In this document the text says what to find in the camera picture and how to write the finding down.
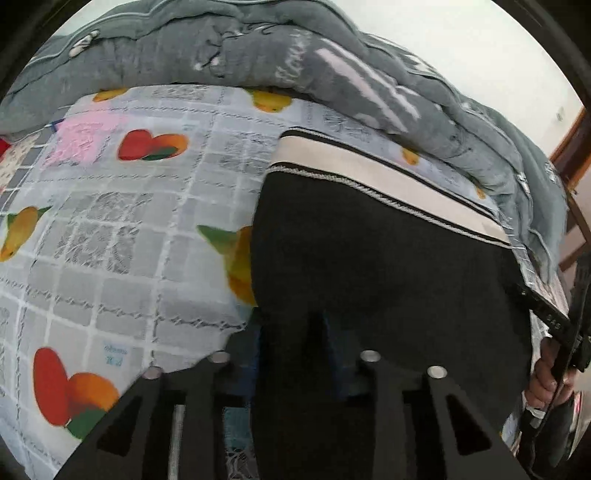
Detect fruit print bed sheet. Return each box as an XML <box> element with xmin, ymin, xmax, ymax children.
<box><xmin>0</xmin><ymin>83</ymin><xmax>573</xmax><ymax>480</ymax></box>

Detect person's right hand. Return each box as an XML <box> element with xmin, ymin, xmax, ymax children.
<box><xmin>525</xmin><ymin>336</ymin><xmax>577</xmax><ymax>412</ymax></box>

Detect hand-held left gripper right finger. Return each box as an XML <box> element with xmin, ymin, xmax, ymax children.
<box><xmin>302</xmin><ymin>311</ymin><xmax>532</xmax><ymax>480</ymax></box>

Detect black pants with beige stripe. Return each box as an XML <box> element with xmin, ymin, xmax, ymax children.
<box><xmin>249</xmin><ymin>129</ymin><xmax>532</xmax><ymax>480</ymax></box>

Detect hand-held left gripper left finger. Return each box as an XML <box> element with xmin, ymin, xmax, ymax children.
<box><xmin>58</xmin><ymin>318</ymin><xmax>264</xmax><ymax>480</ymax></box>

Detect grey plaid cloth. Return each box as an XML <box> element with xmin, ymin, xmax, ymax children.
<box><xmin>0</xmin><ymin>122</ymin><xmax>63</xmax><ymax>199</ymax></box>

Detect wooden chair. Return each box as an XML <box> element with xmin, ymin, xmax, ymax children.
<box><xmin>549</xmin><ymin>106</ymin><xmax>591</xmax><ymax>273</ymax></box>

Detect grey quilt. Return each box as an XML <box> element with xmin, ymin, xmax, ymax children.
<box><xmin>0</xmin><ymin>0</ymin><xmax>571</xmax><ymax>287</ymax></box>

